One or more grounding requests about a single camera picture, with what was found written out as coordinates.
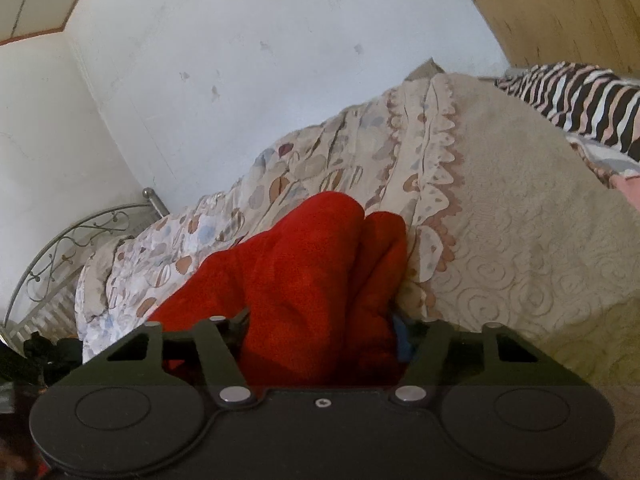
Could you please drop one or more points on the beige textured blanket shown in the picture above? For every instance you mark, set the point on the beige textured blanket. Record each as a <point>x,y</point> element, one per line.
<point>525,210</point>

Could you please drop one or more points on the cream pillow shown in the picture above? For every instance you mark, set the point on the cream pillow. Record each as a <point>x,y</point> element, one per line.
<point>97,267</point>

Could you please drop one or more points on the window with grid bars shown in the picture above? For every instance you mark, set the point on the window with grid bars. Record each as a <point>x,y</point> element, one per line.
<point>35,0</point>

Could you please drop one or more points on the pink cloth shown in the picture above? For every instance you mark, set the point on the pink cloth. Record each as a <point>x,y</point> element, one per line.
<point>629,190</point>

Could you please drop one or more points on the zebra striped pillow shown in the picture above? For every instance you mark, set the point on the zebra striped pillow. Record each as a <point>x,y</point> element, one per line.
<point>595,95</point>

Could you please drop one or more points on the metal bed headboard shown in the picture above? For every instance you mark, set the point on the metal bed headboard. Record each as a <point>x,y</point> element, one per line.
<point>60,250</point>

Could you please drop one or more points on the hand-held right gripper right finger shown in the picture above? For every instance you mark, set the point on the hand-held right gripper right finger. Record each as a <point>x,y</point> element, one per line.
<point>404,337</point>

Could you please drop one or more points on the red cloth garment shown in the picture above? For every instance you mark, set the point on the red cloth garment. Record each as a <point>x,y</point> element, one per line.
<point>310,270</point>

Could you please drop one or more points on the printed patterned duvet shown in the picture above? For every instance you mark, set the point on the printed patterned duvet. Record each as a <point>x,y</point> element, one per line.
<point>320,160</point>

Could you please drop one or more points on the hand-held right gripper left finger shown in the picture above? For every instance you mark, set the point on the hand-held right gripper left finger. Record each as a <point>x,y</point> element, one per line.
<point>239,331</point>

